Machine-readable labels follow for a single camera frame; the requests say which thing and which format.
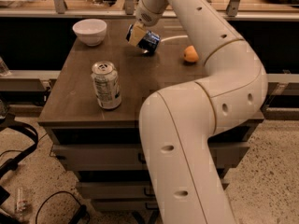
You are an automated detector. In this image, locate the silver green soda can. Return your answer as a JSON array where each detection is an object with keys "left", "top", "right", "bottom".
[{"left": 91, "top": 61, "right": 121, "bottom": 109}]

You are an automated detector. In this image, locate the clear plastic bottle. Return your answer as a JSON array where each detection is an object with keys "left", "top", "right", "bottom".
[{"left": 15, "top": 187, "right": 29, "bottom": 216}]

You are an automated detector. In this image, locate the white ceramic bowl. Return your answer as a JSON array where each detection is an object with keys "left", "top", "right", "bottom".
[{"left": 72, "top": 19, "right": 107, "bottom": 47}]

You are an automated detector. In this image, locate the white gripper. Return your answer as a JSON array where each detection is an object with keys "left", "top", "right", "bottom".
[{"left": 129, "top": 2, "right": 162, "bottom": 47}]

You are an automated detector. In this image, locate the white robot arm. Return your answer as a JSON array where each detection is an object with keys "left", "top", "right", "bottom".
[{"left": 130, "top": 0, "right": 268, "bottom": 224}]

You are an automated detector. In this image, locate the bottom grey drawer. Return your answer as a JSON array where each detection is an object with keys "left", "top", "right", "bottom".
[{"left": 91, "top": 198, "right": 158, "bottom": 212}]

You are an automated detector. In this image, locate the top grey drawer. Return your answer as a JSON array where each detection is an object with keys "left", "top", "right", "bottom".
[{"left": 52, "top": 142, "right": 249, "bottom": 171}]

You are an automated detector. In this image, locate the black floor cable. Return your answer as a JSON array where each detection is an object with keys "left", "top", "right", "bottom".
[{"left": 35, "top": 190, "right": 91, "bottom": 224}]

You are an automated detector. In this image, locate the blue pepsi can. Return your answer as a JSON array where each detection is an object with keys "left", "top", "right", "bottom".
[{"left": 126, "top": 24, "right": 161, "bottom": 53}]

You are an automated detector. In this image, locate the orange fruit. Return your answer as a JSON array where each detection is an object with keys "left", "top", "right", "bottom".
[{"left": 184, "top": 46, "right": 199, "bottom": 63}]

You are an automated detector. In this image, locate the black chair base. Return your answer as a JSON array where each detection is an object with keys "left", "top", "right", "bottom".
[{"left": 0, "top": 98, "right": 39, "bottom": 178}]

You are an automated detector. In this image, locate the middle grey drawer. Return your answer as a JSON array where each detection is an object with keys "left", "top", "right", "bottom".
[{"left": 76, "top": 181, "right": 155, "bottom": 200}]

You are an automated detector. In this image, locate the grey drawer cabinet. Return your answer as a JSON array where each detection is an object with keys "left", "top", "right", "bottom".
[{"left": 36, "top": 18, "right": 265, "bottom": 213}]

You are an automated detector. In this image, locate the grey drawer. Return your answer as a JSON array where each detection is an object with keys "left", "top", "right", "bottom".
[
  {"left": 91, "top": 198, "right": 158, "bottom": 212},
  {"left": 52, "top": 142, "right": 249, "bottom": 171},
  {"left": 76, "top": 181, "right": 155, "bottom": 200}
]

